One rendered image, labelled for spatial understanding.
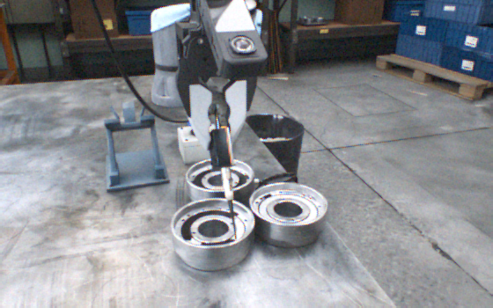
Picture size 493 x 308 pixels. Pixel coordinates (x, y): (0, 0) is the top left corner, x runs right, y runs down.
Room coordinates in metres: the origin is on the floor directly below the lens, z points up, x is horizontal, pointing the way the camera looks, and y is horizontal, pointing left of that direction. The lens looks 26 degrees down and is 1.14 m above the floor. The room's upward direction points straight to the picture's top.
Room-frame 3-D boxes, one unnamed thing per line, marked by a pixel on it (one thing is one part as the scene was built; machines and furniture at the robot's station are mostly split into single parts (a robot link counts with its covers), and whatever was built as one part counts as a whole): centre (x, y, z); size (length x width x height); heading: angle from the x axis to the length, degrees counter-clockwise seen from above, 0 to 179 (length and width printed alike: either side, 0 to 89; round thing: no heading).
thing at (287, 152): (1.74, -0.11, 0.21); 0.34 x 0.34 x 0.43
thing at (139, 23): (4.09, 0.85, 0.56); 0.52 x 0.38 x 0.22; 104
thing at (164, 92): (1.04, 0.17, 0.85); 0.15 x 0.15 x 0.10
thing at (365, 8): (4.70, -1.23, 0.67); 0.52 x 0.43 x 0.43; 107
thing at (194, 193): (0.55, 0.04, 0.82); 0.10 x 0.10 x 0.04
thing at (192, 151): (0.70, 0.08, 0.82); 0.08 x 0.07 x 0.05; 17
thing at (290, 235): (0.47, -0.06, 0.82); 0.10 x 0.10 x 0.04
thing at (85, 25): (3.91, 1.36, 0.64); 0.49 x 0.40 x 0.37; 112
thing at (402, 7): (4.89, -1.84, 0.56); 0.52 x 0.38 x 0.22; 104
